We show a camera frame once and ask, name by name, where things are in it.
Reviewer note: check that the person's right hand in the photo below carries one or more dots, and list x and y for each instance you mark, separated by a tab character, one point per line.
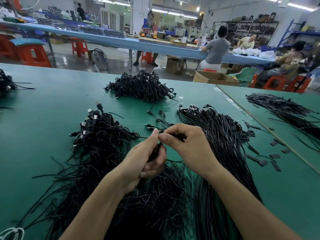
192	147

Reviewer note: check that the person's left hand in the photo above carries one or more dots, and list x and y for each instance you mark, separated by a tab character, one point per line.
137	165

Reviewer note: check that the person's left forearm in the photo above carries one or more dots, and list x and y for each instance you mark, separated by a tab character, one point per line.
92	215

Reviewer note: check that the person's right forearm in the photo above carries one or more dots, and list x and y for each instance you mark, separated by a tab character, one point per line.
255	210

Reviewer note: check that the open cardboard box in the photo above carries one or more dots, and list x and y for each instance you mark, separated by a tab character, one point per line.
216	78

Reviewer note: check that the small cardboard box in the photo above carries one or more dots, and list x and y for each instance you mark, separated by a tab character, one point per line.
175	66

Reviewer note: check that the scattered dark tie pieces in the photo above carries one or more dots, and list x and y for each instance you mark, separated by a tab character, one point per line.
276	166

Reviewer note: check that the green bag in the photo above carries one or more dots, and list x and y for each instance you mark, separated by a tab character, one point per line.
245	76

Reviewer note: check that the red plastic stool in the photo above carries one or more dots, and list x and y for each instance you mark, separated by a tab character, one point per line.
7	46
147	58
79	47
276	83

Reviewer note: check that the grey floor fan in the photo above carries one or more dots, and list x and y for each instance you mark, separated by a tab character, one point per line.
99	60

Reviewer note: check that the pile of white bags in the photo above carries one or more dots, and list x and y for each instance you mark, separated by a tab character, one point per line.
255	52

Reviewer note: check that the long blue workbench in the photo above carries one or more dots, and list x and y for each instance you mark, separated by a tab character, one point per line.
132	42

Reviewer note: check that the metal storage shelf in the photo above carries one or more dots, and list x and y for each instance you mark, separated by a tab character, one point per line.
247	30

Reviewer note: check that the white pillar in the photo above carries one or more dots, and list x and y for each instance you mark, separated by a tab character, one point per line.
141	15

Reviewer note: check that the red stool with blue seat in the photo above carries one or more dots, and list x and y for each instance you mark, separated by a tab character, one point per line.
32	53

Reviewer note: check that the blue metal rack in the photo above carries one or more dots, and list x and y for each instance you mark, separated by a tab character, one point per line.
299	33

